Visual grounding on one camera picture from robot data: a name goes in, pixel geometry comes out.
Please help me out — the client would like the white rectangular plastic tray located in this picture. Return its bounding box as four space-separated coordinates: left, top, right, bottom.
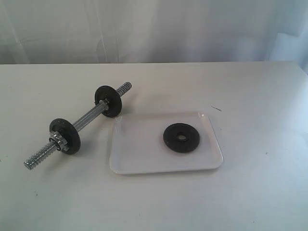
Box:
109 111 223 175

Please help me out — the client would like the white backdrop curtain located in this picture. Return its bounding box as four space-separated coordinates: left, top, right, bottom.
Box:
0 0 308 65

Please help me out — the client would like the black plate bar end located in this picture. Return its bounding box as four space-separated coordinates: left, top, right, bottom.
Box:
94 85 122 118

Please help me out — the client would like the black weight plate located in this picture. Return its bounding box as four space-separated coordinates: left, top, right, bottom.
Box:
163 123 200 153

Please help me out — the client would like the chrome threaded dumbbell bar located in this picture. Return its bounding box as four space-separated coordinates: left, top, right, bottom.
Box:
24 82 132 170

